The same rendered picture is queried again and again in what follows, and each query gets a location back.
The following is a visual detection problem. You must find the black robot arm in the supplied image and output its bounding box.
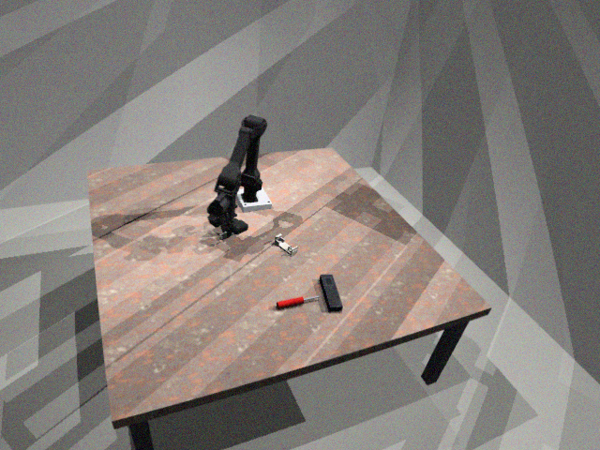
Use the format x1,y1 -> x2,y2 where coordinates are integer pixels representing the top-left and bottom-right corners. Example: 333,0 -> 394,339
208,114 -> 267,228

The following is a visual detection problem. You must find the red screwdriver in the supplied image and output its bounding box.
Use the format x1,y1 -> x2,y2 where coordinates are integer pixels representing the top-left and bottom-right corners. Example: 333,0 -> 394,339
277,296 -> 319,309

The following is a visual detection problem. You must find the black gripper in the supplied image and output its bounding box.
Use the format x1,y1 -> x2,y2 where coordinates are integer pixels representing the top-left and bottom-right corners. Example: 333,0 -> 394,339
220,203 -> 248,237

